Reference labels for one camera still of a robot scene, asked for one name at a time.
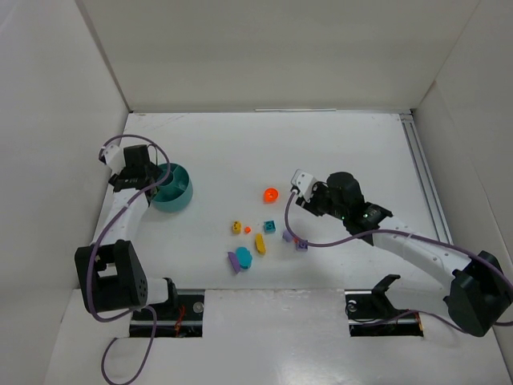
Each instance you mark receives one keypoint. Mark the aluminium rail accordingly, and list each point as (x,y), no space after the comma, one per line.
(426,180)

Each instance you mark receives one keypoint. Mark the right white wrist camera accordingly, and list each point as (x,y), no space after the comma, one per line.
(303,183)

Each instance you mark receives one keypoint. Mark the yellow face lego brick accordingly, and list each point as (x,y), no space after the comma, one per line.
(236,227)

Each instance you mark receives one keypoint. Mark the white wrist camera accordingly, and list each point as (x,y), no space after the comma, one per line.
(303,183)
(112,156)

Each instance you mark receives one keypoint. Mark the purple curved lego brick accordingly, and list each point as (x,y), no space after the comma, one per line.
(234,262)

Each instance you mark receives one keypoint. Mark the teal square lego brick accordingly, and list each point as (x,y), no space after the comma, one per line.
(269,227)

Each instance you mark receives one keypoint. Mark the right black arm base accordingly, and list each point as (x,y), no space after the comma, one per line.
(371,314)

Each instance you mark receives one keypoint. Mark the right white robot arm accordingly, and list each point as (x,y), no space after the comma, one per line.
(478,291)

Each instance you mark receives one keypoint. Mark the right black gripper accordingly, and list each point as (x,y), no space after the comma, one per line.
(321,199)

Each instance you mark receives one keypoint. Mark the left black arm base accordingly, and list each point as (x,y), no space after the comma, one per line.
(179,313)

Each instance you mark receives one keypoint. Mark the orange round lego piece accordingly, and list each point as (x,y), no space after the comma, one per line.
(270,195)

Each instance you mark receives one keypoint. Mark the teal rounded lego brick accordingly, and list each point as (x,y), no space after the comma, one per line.
(244,258)

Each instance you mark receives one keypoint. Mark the yellow curved lego brick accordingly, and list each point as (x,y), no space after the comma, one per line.
(260,244)

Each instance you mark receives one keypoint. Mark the teal divided round container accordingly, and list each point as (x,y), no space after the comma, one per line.
(176,192)

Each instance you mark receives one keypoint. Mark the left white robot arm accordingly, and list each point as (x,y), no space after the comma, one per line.
(110,274)

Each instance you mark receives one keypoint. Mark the lilac square lego brick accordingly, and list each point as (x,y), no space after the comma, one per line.
(301,246)

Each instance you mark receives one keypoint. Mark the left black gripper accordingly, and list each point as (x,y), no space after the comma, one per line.
(134,176)

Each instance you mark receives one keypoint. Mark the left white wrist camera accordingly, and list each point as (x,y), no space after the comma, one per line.
(112,156)

